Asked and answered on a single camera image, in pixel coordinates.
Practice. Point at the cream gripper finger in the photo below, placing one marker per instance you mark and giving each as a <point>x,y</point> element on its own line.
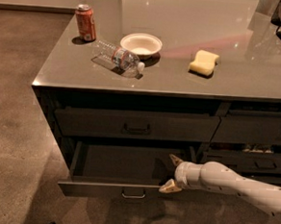
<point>176,161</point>
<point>169,187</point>

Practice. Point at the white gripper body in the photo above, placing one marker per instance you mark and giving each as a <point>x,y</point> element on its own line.
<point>182,175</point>

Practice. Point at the grey drawer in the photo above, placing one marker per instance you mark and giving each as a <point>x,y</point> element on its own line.
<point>252,129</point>
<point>82,122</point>
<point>128,173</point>
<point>245,161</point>

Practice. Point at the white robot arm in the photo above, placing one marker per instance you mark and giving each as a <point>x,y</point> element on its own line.
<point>215,177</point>

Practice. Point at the dark grey counter cabinet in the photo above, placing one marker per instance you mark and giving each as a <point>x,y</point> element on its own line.
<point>245,81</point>

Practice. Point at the yellow sponge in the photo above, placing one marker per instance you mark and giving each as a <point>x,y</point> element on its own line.
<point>204,63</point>

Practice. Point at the clear plastic water bottle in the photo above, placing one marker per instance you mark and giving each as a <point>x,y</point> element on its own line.
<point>121,61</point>

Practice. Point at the white paper bowl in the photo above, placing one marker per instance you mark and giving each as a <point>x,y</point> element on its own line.
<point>143,45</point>

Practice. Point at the orange soda can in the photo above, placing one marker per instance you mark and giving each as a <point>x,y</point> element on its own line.
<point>85,22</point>

